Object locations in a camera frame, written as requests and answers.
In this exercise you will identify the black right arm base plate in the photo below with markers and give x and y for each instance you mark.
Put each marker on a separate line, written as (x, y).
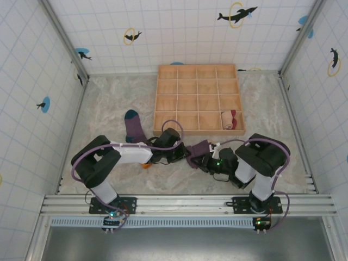
(239, 204)

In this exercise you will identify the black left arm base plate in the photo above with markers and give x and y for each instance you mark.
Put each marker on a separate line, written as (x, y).
(130, 204)

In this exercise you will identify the grey metal sheet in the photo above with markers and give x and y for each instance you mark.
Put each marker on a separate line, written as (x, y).
(176, 244)

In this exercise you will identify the aluminium back frame rail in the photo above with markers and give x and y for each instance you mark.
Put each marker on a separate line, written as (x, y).
(122, 74)

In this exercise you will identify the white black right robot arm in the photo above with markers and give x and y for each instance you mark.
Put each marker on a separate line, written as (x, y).
(261, 187)

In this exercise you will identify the beige sock with red toe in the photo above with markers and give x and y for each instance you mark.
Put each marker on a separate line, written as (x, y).
(226, 119)
(234, 124)

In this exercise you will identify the controller board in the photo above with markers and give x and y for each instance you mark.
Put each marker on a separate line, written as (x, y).
(111, 221)
(262, 223)

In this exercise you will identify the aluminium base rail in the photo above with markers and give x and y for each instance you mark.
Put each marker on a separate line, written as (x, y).
(163, 202)

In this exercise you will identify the wooden compartment tray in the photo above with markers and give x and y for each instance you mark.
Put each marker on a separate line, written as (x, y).
(195, 95)

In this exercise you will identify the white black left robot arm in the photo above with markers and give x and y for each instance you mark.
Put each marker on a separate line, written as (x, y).
(133, 156)

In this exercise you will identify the blue oval dolphin sticker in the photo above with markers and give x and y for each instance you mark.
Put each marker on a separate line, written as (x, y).
(81, 51)
(303, 19)
(46, 106)
(176, 63)

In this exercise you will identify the right controller board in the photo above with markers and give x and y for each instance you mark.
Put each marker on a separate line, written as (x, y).
(262, 223)

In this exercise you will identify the left controller board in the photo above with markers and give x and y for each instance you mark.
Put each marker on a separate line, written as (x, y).
(111, 221)

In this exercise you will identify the aluminium corner post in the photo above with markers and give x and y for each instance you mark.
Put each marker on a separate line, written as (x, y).
(300, 40)
(66, 40)

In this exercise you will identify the aluminium side frame rail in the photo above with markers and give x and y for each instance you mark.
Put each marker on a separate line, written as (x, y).
(298, 136)
(72, 136)

